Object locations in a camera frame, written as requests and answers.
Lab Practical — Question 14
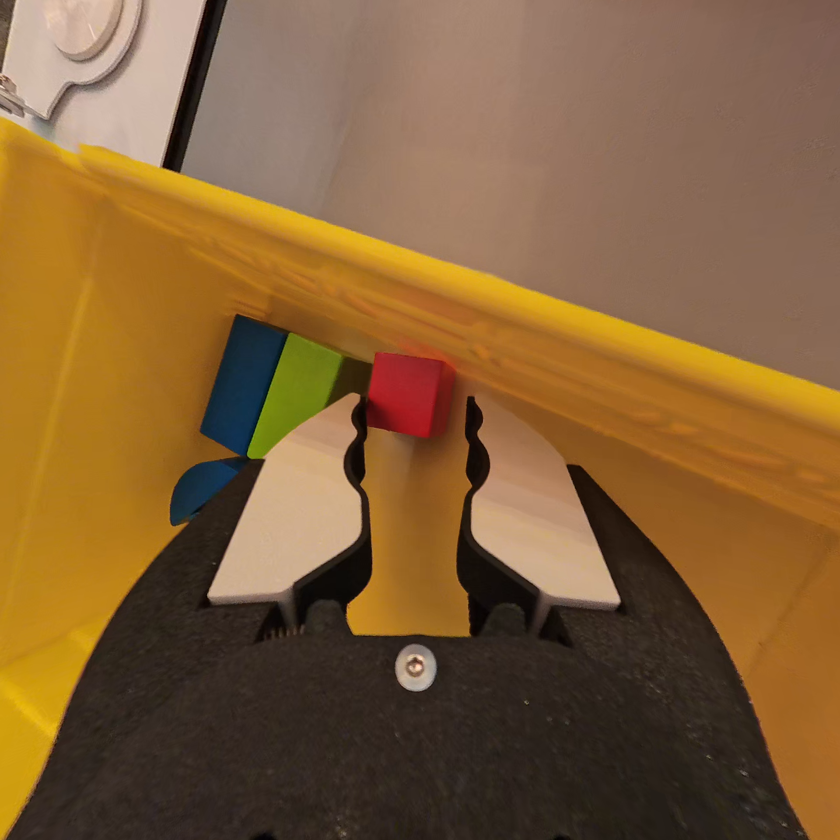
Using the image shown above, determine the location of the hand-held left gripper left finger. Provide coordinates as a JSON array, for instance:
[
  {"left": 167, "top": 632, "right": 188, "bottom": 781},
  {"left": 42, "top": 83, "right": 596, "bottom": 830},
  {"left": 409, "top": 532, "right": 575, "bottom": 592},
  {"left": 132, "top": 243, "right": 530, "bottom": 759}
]
[{"left": 206, "top": 392, "right": 371, "bottom": 634}]

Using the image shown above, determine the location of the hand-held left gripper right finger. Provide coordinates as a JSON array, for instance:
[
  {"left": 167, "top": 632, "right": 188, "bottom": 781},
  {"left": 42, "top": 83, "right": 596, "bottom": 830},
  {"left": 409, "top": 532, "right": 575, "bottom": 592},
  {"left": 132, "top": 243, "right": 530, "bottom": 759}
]
[{"left": 458, "top": 395, "right": 622, "bottom": 634}]

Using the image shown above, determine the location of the blue half-round wooden block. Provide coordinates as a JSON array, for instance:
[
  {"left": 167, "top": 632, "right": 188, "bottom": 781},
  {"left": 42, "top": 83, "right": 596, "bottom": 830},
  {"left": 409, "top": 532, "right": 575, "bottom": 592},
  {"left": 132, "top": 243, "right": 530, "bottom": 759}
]
[{"left": 169, "top": 457, "right": 248, "bottom": 526}]

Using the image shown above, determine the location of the yellow plastic bin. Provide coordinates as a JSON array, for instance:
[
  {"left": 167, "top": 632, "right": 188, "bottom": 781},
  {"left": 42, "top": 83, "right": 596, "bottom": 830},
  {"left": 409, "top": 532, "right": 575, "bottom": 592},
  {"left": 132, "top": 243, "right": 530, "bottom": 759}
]
[{"left": 0, "top": 118, "right": 840, "bottom": 824}]

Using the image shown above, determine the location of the green wooden block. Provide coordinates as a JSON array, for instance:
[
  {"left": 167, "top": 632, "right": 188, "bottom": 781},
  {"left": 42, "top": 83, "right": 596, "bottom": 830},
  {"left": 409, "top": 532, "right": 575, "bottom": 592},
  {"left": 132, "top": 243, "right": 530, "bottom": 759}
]
[{"left": 247, "top": 333, "right": 372, "bottom": 460}]

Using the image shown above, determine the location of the blue rectangular wooden block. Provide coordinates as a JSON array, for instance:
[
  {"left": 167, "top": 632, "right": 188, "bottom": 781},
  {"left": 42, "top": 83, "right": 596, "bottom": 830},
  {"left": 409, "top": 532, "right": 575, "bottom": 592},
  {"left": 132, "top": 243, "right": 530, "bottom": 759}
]
[{"left": 200, "top": 315, "right": 290, "bottom": 458}]

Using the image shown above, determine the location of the red wooden cube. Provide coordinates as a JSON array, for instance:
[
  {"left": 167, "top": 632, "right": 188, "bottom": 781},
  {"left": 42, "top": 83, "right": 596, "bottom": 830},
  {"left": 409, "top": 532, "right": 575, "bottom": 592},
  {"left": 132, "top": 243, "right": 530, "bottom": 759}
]
[{"left": 365, "top": 352, "right": 457, "bottom": 440}]

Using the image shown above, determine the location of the clear glass dish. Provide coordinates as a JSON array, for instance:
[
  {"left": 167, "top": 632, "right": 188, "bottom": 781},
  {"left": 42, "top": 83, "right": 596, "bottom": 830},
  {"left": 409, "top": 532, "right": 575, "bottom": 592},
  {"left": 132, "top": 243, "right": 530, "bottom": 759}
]
[{"left": 0, "top": 0, "right": 143, "bottom": 123}]

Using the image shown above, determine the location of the black table cable slot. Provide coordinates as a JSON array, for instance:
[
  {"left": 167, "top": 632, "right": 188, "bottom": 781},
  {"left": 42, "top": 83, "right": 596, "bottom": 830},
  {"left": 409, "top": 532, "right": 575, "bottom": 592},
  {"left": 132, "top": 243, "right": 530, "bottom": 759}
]
[{"left": 161, "top": 0, "right": 229, "bottom": 173}]

